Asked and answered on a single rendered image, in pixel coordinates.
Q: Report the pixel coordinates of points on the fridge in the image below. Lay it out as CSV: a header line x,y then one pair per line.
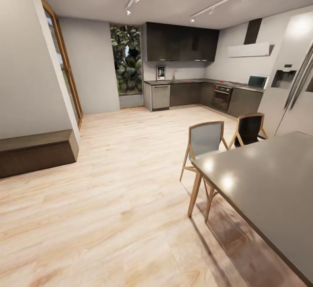
x,y
287,102

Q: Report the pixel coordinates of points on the oven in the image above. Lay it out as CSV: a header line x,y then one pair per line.
x,y
222,96

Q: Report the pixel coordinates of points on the poster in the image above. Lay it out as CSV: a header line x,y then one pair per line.
x,y
160,73

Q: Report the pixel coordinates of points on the fixed window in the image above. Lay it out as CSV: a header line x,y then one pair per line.
x,y
127,53

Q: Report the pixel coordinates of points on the range hood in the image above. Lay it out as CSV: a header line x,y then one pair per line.
x,y
250,47

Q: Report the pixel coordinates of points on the cabinet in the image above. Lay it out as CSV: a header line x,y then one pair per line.
x,y
201,44
19,155
163,42

